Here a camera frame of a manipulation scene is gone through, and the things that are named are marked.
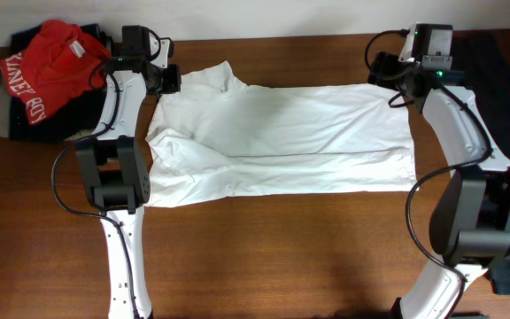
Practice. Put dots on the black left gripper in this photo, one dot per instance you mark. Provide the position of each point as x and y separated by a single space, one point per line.
175 82

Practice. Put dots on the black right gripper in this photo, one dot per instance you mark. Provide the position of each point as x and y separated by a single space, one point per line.
382 68

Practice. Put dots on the white t-shirt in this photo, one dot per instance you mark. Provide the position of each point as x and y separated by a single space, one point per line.
220 137

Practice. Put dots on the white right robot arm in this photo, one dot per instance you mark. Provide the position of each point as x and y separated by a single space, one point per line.
469 230

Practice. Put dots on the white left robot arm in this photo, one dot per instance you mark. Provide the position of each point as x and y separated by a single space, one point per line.
113 168

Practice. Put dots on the black folded garment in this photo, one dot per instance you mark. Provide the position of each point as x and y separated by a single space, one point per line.
80 113

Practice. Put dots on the dark green trousers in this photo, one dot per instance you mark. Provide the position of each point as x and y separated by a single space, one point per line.
488 75

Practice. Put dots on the red printed t-shirt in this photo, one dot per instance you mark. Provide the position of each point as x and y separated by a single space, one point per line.
56 67

